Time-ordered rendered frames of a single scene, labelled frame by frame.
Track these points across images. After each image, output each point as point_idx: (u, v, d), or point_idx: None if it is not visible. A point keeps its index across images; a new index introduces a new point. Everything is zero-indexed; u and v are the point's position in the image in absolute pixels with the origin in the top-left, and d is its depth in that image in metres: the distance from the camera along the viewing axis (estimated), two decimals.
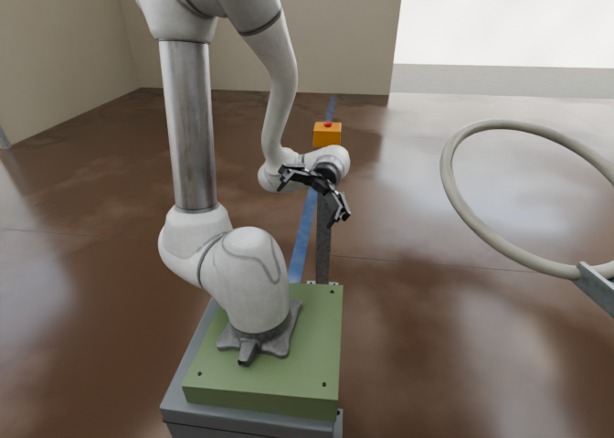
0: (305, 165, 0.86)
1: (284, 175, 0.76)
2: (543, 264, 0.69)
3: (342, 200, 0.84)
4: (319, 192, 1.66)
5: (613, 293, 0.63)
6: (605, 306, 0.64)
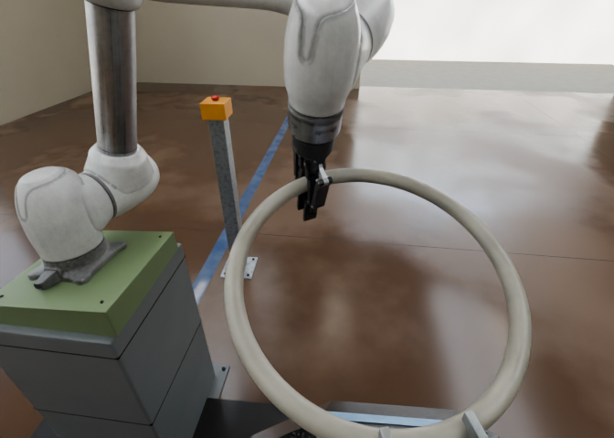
0: (329, 176, 0.61)
1: (316, 208, 0.72)
2: (321, 429, 0.41)
3: None
4: (217, 165, 1.76)
5: None
6: None
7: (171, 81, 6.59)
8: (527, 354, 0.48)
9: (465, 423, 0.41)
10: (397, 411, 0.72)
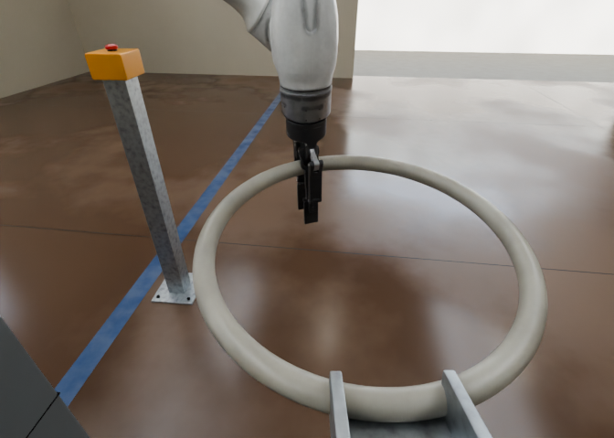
0: (321, 161, 0.62)
1: (315, 208, 0.70)
2: (261, 367, 0.34)
3: None
4: (126, 149, 1.24)
5: None
6: None
7: (149, 71, 6.07)
8: (538, 326, 0.38)
9: (444, 386, 0.32)
10: None
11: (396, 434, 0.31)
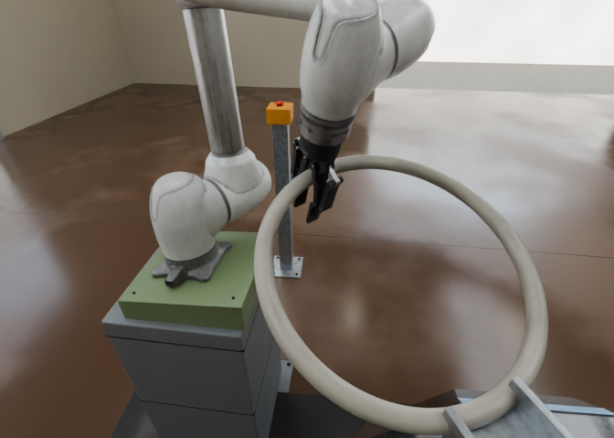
0: (339, 176, 0.62)
1: (320, 210, 0.72)
2: (390, 420, 0.42)
3: None
4: (276, 167, 1.82)
5: None
6: None
7: (187, 83, 6.65)
8: (546, 316, 0.53)
9: (513, 389, 0.45)
10: None
11: (491, 432, 0.44)
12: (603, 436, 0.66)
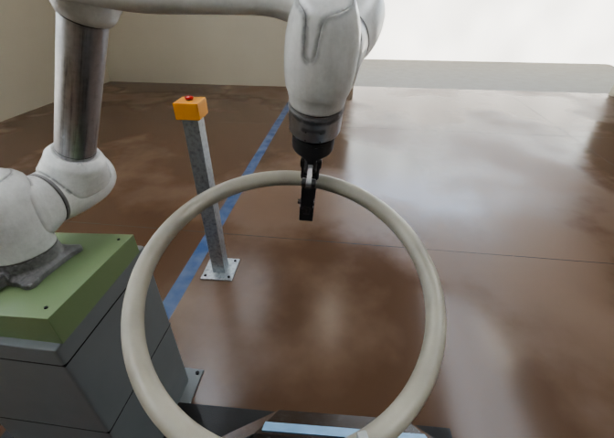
0: (315, 180, 0.60)
1: (310, 211, 0.71)
2: None
3: None
4: (193, 165, 1.74)
5: None
6: None
7: (164, 81, 6.57)
8: (436, 366, 0.45)
9: None
10: (344, 421, 0.70)
11: None
12: None
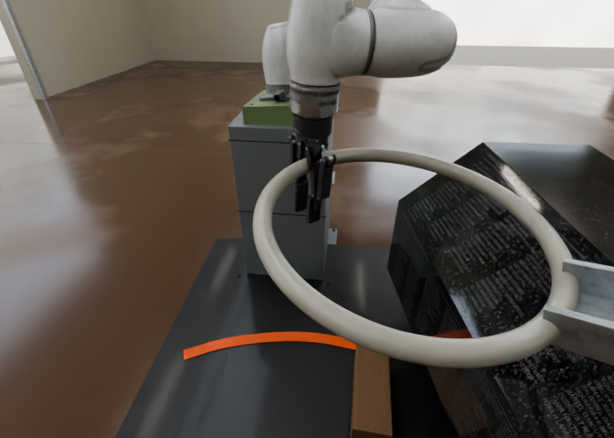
0: (332, 156, 0.63)
1: (320, 206, 0.71)
2: (511, 347, 0.36)
3: None
4: None
5: None
6: None
7: (206, 59, 7.05)
8: (538, 212, 0.57)
9: (569, 270, 0.46)
10: None
11: None
12: (572, 148, 1.06)
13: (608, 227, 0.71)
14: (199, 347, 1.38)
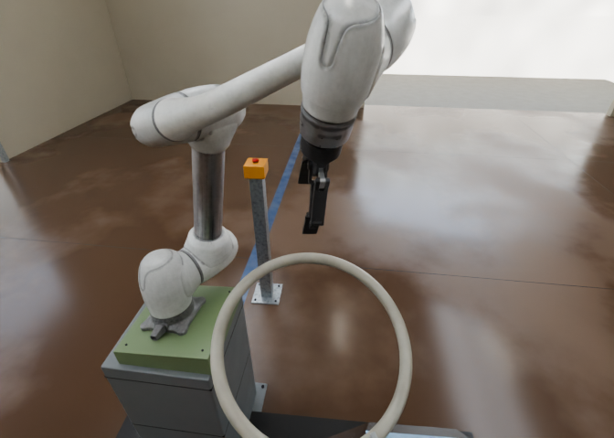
0: (328, 180, 0.59)
1: (316, 225, 0.67)
2: None
3: None
4: (254, 212, 2.08)
5: None
6: None
7: None
8: (407, 386, 0.78)
9: None
10: (416, 430, 1.04)
11: None
12: None
13: None
14: None
